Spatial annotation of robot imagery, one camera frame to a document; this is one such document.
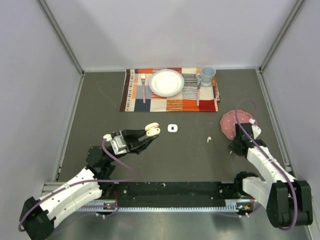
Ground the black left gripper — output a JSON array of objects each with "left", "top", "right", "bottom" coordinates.
[{"left": 107, "top": 127, "right": 158, "bottom": 164}]

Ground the beige case with black oval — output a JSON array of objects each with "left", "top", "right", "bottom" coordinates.
[{"left": 144, "top": 122, "right": 161, "bottom": 137}]

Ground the white glossy charging case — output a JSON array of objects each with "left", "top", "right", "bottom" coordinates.
[{"left": 167, "top": 124, "right": 178, "bottom": 133}]

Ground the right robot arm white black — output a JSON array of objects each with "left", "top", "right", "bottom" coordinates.
[{"left": 228, "top": 122, "right": 313, "bottom": 229}]

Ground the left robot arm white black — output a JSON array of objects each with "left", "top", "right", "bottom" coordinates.
[{"left": 18, "top": 125, "right": 161, "bottom": 240}]

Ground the pink dotted plate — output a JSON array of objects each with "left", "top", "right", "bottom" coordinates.
[{"left": 220, "top": 110, "right": 253, "bottom": 141}]

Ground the multicoloured patchwork placemat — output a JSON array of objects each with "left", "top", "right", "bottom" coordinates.
[{"left": 119, "top": 67, "right": 220, "bottom": 112}]

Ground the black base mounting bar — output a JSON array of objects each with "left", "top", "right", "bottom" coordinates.
[{"left": 111, "top": 181, "right": 239, "bottom": 208}]

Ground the white plate with blue rim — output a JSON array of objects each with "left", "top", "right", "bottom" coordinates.
[{"left": 148, "top": 69, "right": 185, "bottom": 97}]

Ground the light blue mug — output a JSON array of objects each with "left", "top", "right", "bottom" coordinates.
[{"left": 196, "top": 65, "right": 216, "bottom": 87}]

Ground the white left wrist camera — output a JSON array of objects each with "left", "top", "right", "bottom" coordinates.
[{"left": 103, "top": 132, "right": 128, "bottom": 155}]

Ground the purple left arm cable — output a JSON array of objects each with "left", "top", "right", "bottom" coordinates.
[{"left": 17, "top": 138, "right": 140, "bottom": 232}]

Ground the pink handled metal fork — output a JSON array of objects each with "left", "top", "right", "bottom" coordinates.
[{"left": 140, "top": 73, "right": 146, "bottom": 104}]

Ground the pink handled knife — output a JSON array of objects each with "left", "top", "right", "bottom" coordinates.
[{"left": 196, "top": 83, "right": 201, "bottom": 106}]

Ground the grey slotted cable duct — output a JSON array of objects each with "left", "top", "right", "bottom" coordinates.
[{"left": 77, "top": 200, "right": 253, "bottom": 213}]

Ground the aluminium frame post right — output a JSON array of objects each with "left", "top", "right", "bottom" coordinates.
[{"left": 258, "top": 0, "right": 306, "bottom": 74}]

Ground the aluminium frame post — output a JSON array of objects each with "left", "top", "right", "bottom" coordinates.
[
  {"left": 258, "top": 0, "right": 306, "bottom": 74},
  {"left": 37, "top": 0, "right": 86, "bottom": 76}
]

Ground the aluminium frame post left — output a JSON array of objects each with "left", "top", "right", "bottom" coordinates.
[{"left": 37, "top": 0, "right": 86, "bottom": 76}]

